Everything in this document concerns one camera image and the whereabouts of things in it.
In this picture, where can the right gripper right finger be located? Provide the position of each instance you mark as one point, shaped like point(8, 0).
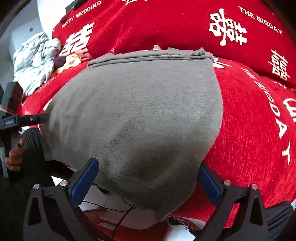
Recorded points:
point(239, 212)

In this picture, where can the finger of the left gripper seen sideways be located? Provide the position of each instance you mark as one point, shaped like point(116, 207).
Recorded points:
point(33, 120)

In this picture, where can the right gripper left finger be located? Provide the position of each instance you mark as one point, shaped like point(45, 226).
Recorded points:
point(51, 212)

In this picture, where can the grey knit garment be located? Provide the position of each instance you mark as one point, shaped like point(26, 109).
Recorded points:
point(149, 117)

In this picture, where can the person's left hand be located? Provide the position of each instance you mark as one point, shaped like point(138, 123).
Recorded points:
point(14, 160)

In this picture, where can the white patterned crumpled cloth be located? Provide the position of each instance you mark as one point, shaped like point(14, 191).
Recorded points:
point(34, 62)

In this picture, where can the dark maroon small cloth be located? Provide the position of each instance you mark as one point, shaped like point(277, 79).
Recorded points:
point(59, 62)

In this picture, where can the orange yellow small cloth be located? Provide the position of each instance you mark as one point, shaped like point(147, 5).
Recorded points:
point(71, 61)

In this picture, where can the black item by headboard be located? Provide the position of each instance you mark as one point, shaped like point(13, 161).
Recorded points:
point(75, 4)

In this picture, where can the red wedding quilt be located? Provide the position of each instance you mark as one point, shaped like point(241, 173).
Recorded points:
point(242, 31)

